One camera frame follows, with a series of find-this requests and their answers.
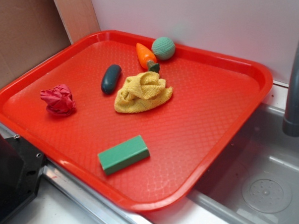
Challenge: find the orange plastic carrot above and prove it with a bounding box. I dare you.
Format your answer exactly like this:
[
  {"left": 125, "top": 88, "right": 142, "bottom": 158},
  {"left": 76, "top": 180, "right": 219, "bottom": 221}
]
[{"left": 136, "top": 43, "right": 160, "bottom": 73}]

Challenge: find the brown cardboard panel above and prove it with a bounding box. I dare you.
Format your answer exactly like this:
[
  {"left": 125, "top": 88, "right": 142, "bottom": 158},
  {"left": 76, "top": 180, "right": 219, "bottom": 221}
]
[{"left": 0, "top": 0, "right": 100, "bottom": 89}]

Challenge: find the red plastic tray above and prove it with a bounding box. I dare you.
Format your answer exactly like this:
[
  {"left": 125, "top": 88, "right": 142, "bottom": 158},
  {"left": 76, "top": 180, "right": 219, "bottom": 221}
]
[{"left": 0, "top": 31, "right": 273, "bottom": 212}]

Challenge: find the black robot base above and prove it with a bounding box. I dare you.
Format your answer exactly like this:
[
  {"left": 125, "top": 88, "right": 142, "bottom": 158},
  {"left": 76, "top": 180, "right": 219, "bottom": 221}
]
[{"left": 0, "top": 134, "right": 45, "bottom": 224}]

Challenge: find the green rectangular block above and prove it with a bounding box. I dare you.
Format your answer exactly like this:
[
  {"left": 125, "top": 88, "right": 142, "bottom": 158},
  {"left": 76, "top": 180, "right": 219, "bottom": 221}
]
[{"left": 98, "top": 135, "right": 150, "bottom": 175}]

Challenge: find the grey sink faucet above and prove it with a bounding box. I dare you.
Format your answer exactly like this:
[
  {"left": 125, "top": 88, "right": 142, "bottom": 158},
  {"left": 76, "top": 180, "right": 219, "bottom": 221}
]
[{"left": 282, "top": 43, "right": 299, "bottom": 137}]

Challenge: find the green textured ball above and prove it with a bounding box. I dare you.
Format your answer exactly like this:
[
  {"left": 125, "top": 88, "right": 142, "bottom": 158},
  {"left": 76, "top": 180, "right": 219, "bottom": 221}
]
[{"left": 152, "top": 37, "right": 176, "bottom": 60}]

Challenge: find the crumpled red paper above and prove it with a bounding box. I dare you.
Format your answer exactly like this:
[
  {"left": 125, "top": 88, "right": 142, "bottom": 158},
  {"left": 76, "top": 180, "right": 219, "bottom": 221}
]
[{"left": 40, "top": 84, "right": 76, "bottom": 116}]

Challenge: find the yellow knitted cloth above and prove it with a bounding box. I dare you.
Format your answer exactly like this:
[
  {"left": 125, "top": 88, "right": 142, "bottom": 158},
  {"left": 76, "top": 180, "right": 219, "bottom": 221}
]
[{"left": 114, "top": 71, "right": 173, "bottom": 113}]

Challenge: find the dark green plastic pickle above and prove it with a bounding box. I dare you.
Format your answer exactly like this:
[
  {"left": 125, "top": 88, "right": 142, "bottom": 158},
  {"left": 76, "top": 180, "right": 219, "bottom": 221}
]
[{"left": 101, "top": 64, "right": 122, "bottom": 95}]

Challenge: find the grey toy sink basin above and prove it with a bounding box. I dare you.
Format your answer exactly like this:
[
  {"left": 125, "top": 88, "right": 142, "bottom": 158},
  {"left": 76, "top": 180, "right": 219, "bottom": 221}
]
[{"left": 188, "top": 104, "right": 299, "bottom": 224}]

